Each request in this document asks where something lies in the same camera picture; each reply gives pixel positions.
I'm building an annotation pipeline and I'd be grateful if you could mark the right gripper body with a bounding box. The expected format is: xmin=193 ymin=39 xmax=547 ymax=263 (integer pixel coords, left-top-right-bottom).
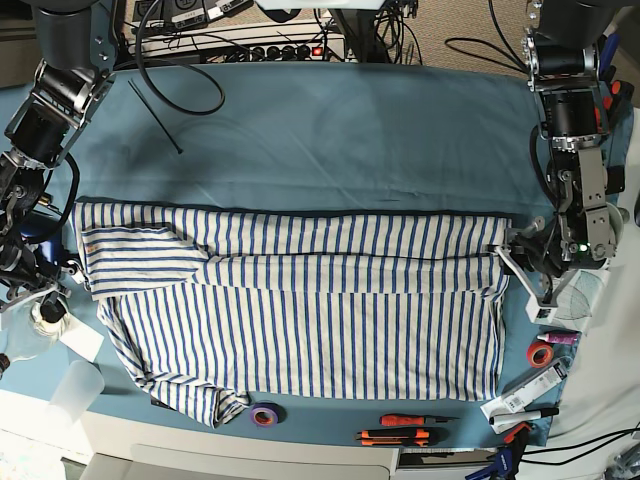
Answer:
xmin=1 ymin=234 xmax=65 ymax=300

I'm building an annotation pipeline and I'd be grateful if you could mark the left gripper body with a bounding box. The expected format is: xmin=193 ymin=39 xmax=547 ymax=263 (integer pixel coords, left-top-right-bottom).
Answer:
xmin=507 ymin=219 xmax=608 ymax=278

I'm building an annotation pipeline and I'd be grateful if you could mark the blue white striped T-shirt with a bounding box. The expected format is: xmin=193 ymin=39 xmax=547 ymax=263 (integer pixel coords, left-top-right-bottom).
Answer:
xmin=72 ymin=202 xmax=510 ymax=427

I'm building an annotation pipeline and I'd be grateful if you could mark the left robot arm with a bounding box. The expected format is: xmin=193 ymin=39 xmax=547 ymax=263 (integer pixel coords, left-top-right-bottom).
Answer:
xmin=510 ymin=1 xmax=617 ymax=278

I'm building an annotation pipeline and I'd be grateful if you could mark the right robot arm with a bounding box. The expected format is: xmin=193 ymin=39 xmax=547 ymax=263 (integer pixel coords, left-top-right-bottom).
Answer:
xmin=1 ymin=1 xmax=118 ymax=309

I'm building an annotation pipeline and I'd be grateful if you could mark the beige ceramic mug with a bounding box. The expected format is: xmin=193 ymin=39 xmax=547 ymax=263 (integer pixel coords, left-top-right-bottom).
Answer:
xmin=607 ymin=202 xmax=630 ymax=242

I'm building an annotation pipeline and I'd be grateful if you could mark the clear plastic bottle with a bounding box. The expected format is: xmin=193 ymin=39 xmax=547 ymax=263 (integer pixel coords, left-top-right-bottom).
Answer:
xmin=1 ymin=297 xmax=68 ymax=376

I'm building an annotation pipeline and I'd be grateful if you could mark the leaf pattern card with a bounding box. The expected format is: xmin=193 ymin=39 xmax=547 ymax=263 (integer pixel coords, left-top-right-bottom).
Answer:
xmin=551 ymin=269 xmax=610 ymax=332

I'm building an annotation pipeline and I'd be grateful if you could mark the small black box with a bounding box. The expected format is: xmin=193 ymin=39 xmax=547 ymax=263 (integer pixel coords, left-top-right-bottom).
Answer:
xmin=605 ymin=165 xmax=626 ymax=196

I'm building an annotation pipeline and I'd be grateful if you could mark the small purple tube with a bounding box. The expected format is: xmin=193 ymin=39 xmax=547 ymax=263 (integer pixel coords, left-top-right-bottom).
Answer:
xmin=537 ymin=331 xmax=581 ymax=345

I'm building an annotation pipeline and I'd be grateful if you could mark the orange tape roll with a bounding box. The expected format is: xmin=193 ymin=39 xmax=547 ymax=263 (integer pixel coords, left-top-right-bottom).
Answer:
xmin=526 ymin=340 xmax=554 ymax=369

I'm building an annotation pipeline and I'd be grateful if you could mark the translucent plastic cup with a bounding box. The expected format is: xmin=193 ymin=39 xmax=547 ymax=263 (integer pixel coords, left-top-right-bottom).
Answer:
xmin=47 ymin=360 xmax=105 ymax=424

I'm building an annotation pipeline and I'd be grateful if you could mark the teal table cloth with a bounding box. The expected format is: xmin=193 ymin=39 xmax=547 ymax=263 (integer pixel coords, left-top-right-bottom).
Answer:
xmin=71 ymin=62 xmax=551 ymax=447

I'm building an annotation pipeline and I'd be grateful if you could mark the white packaged item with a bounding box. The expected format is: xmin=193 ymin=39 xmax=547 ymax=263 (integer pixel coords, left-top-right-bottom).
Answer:
xmin=480 ymin=359 xmax=568 ymax=419

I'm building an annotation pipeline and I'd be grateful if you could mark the black marker pen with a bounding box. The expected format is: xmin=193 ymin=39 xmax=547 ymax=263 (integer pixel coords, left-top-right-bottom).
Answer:
xmin=489 ymin=407 xmax=559 ymax=426

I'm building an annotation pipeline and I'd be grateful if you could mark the blue black clamp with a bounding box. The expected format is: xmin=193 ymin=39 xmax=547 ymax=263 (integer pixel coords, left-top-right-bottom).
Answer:
xmin=465 ymin=422 xmax=532 ymax=480

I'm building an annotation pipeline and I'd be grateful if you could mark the red screwdriver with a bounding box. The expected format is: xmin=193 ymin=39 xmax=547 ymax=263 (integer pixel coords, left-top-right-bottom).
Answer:
xmin=379 ymin=413 xmax=456 ymax=427

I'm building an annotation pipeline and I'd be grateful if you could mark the purple tape roll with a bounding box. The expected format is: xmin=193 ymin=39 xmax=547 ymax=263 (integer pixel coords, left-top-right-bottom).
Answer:
xmin=249 ymin=402 xmax=286 ymax=428

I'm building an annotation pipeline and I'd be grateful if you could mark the orange utility knife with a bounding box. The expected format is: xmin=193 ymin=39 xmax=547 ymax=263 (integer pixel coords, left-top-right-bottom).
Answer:
xmin=355 ymin=427 xmax=440 ymax=447

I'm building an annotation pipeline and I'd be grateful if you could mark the black power strip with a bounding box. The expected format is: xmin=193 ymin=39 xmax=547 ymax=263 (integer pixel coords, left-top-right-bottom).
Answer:
xmin=209 ymin=44 xmax=331 ymax=63

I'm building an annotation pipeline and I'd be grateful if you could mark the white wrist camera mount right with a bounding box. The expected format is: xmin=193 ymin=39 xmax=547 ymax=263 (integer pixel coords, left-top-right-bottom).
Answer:
xmin=0 ymin=285 xmax=57 ymax=314

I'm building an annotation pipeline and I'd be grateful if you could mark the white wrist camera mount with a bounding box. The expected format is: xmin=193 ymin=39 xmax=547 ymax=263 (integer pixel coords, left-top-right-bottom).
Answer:
xmin=494 ymin=246 xmax=578 ymax=325
xmin=0 ymin=285 xmax=57 ymax=314

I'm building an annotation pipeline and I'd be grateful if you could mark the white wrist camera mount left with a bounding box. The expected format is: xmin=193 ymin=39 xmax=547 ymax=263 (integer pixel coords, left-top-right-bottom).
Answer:
xmin=494 ymin=246 xmax=578 ymax=325

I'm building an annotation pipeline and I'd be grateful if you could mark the black cable tie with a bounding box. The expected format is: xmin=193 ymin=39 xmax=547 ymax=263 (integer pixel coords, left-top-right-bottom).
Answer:
xmin=127 ymin=80 xmax=184 ymax=155

